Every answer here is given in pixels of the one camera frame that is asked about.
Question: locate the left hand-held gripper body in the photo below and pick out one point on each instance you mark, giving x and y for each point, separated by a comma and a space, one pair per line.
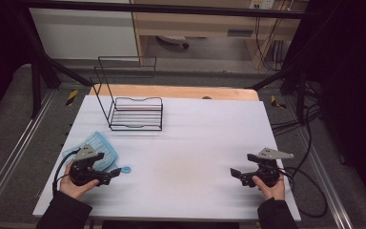
82, 173

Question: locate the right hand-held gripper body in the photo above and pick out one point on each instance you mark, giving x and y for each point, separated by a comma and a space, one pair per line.
268, 171

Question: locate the light blue fluffy cloth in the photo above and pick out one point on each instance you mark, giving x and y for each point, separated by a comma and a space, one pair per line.
103, 146

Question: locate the person's left hand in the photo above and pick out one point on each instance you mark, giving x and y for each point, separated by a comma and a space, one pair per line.
71, 190

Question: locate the person's right hand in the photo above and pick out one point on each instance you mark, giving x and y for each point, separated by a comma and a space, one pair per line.
274, 191

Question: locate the yellow black tape marker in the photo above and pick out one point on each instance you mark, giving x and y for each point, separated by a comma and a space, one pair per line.
277, 102
71, 98

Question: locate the white cabinet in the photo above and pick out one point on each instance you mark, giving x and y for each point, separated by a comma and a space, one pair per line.
82, 33

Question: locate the white chair base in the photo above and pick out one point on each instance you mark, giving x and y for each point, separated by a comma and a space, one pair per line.
173, 39

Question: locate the wooden desk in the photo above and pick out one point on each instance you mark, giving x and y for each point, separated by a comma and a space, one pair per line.
197, 24

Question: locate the white power strip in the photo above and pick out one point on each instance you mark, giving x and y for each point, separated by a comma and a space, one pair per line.
262, 4

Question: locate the aluminium floor rail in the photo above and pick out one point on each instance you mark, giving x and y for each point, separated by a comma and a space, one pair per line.
11, 160
325, 181

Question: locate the black metal frame stand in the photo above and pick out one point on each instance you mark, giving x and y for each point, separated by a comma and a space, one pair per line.
38, 76
294, 82

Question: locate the black metal frame bar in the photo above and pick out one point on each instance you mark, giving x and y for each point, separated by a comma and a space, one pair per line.
171, 7

